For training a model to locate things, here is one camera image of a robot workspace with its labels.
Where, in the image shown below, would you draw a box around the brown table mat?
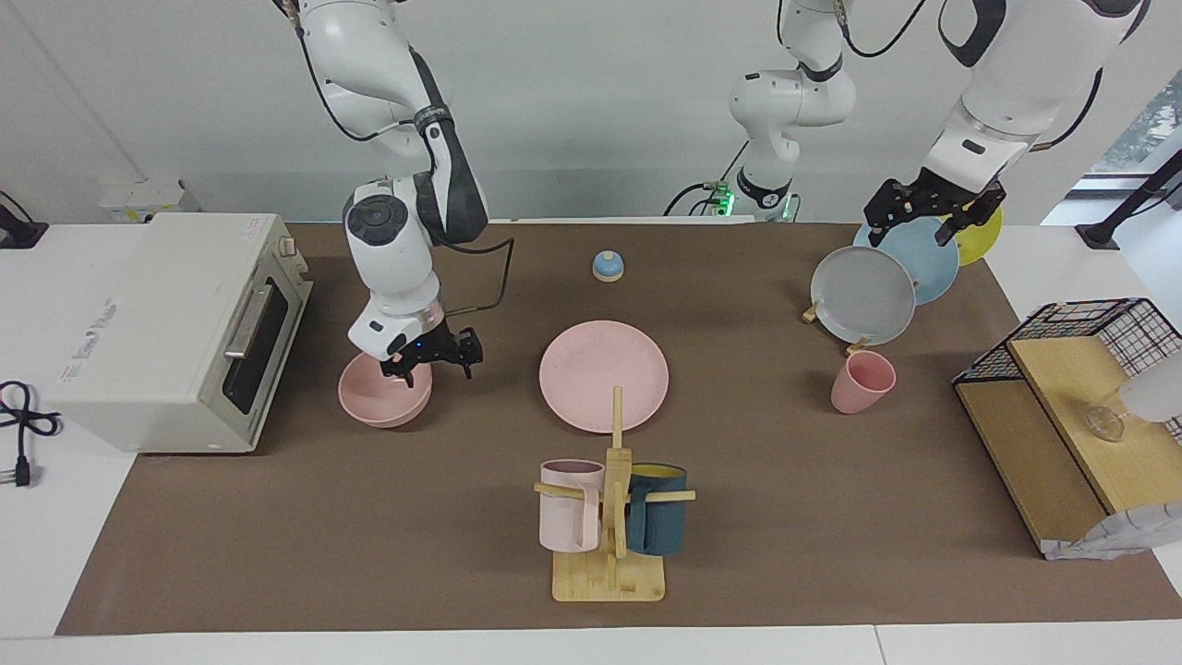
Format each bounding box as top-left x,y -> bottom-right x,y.
55,222 -> 1182,636

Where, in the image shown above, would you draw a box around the light blue plate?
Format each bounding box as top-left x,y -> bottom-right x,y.
852,214 -> 961,306

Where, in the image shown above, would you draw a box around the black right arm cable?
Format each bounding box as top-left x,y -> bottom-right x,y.
291,18 -> 514,311

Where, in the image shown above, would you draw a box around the clear glass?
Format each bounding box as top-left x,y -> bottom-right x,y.
1085,402 -> 1129,442

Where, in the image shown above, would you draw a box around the black wire basket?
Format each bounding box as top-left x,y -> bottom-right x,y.
953,297 -> 1182,444

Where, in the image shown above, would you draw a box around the wooden two-tier shelf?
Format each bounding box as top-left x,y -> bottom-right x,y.
956,337 -> 1182,555

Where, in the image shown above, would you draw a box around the black slanted stand pole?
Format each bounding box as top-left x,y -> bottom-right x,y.
1076,148 -> 1182,250

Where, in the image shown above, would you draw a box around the pink bowl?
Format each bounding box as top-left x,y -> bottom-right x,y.
338,354 -> 433,429

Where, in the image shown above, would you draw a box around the dark teal mug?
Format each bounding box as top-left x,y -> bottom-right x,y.
625,463 -> 689,557

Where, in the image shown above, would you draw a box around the wooden plate rack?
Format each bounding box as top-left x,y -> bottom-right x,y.
802,297 -> 871,358

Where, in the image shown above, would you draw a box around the black left base cables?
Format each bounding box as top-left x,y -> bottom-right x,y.
663,139 -> 751,218

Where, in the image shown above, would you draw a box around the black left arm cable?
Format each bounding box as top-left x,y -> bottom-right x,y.
776,0 -> 1104,153

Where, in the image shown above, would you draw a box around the black clamp stand base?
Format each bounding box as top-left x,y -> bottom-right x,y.
0,189 -> 49,248

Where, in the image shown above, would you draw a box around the white toaster oven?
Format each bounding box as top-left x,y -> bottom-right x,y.
44,213 -> 313,454

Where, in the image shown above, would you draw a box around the pink cup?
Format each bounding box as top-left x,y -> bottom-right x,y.
830,350 -> 897,415

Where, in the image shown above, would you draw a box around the pink plate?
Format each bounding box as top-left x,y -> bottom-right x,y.
539,320 -> 669,434

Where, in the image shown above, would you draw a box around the wooden mug tree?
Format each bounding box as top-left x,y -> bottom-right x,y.
534,386 -> 696,603

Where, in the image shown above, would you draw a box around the light pink mug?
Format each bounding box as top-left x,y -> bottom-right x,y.
539,459 -> 606,553

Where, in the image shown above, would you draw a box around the black power cord with plug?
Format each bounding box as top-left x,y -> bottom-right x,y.
0,381 -> 64,489

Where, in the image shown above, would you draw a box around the grey plate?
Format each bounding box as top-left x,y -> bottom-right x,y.
811,246 -> 917,346

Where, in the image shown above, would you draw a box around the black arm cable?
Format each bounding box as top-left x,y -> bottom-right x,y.
776,0 -> 1104,153
291,18 -> 514,311

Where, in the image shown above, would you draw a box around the yellow plate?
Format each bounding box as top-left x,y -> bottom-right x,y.
951,205 -> 1004,267

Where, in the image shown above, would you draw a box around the white power strip box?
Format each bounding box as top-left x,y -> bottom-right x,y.
99,179 -> 199,224

